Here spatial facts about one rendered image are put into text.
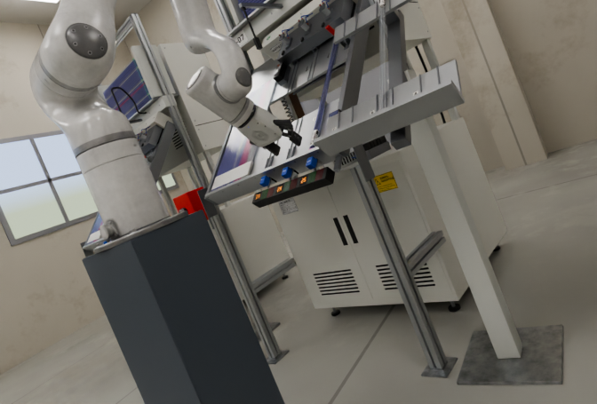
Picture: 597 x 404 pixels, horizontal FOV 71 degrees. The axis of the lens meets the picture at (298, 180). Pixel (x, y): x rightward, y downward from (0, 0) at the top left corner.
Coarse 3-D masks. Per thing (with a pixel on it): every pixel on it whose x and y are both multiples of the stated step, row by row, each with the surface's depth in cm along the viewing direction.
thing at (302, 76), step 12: (324, 48) 156; (348, 48) 142; (276, 60) 185; (300, 60) 166; (312, 60) 158; (324, 60) 151; (336, 60) 145; (252, 72) 200; (264, 72) 189; (300, 72) 161; (312, 72) 154; (324, 72) 148; (252, 84) 192; (276, 84) 172; (288, 84) 164; (300, 84) 156; (276, 96) 166
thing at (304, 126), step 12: (324, 108) 134; (336, 108) 129; (300, 120) 142; (312, 120) 137; (324, 120) 131; (300, 132) 138; (312, 132) 133; (324, 132) 127; (276, 144) 146; (288, 144) 140; (264, 156) 149; (276, 156) 142; (288, 156) 136; (252, 168) 151; (264, 168) 144
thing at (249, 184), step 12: (300, 156) 127; (324, 156) 124; (336, 156) 123; (276, 168) 135; (300, 168) 132; (240, 180) 148; (252, 180) 145; (276, 180) 142; (216, 192) 159; (228, 192) 157; (240, 192) 155
